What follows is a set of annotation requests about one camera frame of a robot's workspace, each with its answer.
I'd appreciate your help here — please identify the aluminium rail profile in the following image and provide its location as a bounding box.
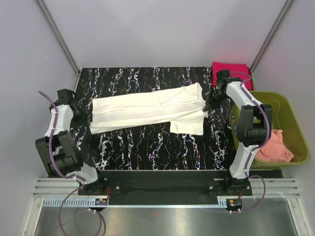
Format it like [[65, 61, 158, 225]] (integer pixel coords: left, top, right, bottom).
[[32, 178, 79, 197]]

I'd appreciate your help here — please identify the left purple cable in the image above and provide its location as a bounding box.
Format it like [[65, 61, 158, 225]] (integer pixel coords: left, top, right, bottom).
[[38, 90, 106, 235]]

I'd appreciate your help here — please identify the right aluminium frame post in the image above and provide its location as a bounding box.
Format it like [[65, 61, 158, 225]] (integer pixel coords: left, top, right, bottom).
[[250, 0, 295, 73]]

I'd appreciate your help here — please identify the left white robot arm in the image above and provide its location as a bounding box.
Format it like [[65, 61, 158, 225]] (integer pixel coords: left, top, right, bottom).
[[35, 89, 106, 195]]

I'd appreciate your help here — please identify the white t shirt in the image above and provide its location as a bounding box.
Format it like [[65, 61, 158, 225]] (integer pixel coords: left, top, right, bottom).
[[90, 83, 207, 136]]

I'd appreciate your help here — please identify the olive green plastic basket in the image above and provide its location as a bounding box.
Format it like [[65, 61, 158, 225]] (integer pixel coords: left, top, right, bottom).
[[228, 90, 310, 170]]

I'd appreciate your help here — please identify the aluminium frame post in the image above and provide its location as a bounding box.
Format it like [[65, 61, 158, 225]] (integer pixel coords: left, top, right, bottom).
[[35, 0, 81, 76], [250, 0, 295, 73]]

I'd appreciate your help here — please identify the folded magenta t shirt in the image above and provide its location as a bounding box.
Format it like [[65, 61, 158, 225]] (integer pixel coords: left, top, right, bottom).
[[212, 62, 254, 91]]

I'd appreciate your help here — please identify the black marble pattern mat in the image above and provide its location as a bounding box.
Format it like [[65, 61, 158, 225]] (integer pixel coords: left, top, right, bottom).
[[70, 67, 236, 170]]

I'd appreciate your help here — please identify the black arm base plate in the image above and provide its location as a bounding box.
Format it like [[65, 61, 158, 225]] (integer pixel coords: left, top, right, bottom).
[[79, 170, 252, 200]]

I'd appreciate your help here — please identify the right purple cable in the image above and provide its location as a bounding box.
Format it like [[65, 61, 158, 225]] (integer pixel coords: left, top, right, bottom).
[[228, 71, 270, 214]]

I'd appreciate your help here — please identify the left aluminium frame post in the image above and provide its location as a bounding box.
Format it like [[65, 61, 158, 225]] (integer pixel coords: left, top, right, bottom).
[[35, 0, 81, 76]]

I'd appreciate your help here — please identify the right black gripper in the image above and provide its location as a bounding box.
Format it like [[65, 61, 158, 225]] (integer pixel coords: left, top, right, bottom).
[[203, 88, 227, 113]]

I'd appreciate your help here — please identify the purple cable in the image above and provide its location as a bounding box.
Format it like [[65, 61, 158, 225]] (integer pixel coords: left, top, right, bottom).
[[228, 71, 270, 214], [38, 90, 106, 235]]

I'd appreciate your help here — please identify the pink crumpled t shirt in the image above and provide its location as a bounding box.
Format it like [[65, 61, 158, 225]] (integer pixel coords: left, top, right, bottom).
[[255, 129, 294, 162]]

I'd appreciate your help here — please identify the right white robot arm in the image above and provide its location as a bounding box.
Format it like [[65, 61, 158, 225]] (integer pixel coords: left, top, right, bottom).
[[203, 70, 273, 196]]

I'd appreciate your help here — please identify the white slotted cable duct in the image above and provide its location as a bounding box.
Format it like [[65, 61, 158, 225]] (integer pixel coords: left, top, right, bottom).
[[43, 196, 242, 208]]

